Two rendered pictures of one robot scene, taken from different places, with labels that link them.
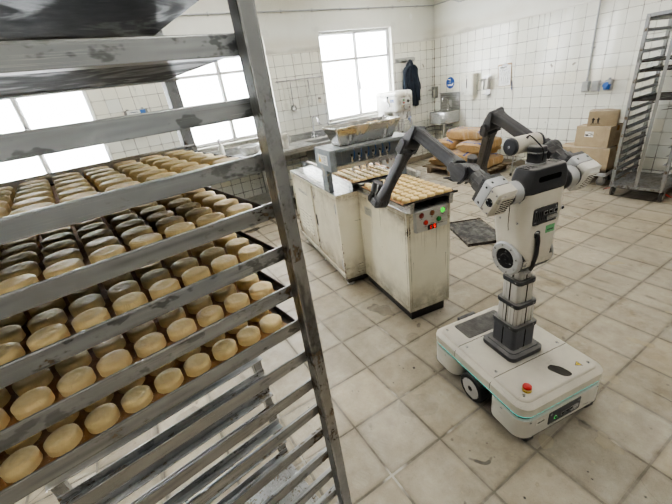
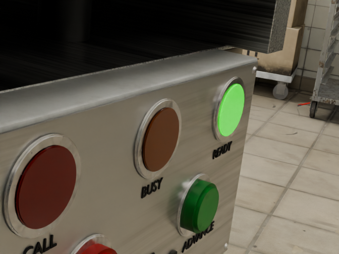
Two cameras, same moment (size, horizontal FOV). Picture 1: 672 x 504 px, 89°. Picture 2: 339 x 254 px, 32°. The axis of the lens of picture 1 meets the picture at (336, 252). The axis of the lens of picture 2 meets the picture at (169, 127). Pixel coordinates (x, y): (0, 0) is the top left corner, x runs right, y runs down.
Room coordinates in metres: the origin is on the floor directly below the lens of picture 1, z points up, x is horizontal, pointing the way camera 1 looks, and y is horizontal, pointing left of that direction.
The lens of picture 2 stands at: (1.80, -0.45, 0.90)
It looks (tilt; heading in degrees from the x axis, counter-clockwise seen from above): 17 degrees down; 318
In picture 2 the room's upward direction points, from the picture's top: 7 degrees clockwise
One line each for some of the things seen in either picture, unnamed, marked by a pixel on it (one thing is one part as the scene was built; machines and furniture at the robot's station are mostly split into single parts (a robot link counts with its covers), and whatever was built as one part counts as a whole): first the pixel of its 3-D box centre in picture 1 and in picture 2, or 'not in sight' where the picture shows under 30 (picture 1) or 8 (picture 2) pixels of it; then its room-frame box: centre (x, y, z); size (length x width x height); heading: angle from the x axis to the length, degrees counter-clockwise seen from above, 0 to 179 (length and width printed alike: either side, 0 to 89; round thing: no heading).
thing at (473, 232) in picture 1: (474, 231); not in sight; (3.31, -1.50, 0.02); 0.60 x 0.40 x 0.03; 1
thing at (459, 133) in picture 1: (469, 132); not in sight; (5.74, -2.44, 0.62); 0.72 x 0.42 x 0.17; 34
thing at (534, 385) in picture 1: (509, 347); not in sight; (1.38, -0.84, 0.24); 0.68 x 0.53 x 0.41; 19
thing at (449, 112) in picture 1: (447, 109); not in sight; (6.69, -2.40, 0.93); 0.99 x 0.38 x 1.09; 28
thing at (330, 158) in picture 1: (364, 161); not in sight; (2.84, -0.34, 1.01); 0.72 x 0.33 x 0.34; 109
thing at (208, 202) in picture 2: not in sight; (195, 205); (2.02, -0.68, 0.76); 0.03 x 0.02 x 0.03; 109
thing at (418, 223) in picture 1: (430, 218); (122, 207); (2.02, -0.63, 0.77); 0.24 x 0.04 x 0.14; 109
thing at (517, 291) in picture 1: (515, 309); not in sight; (1.37, -0.85, 0.49); 0.11 x 0.11 x 0.40; 19
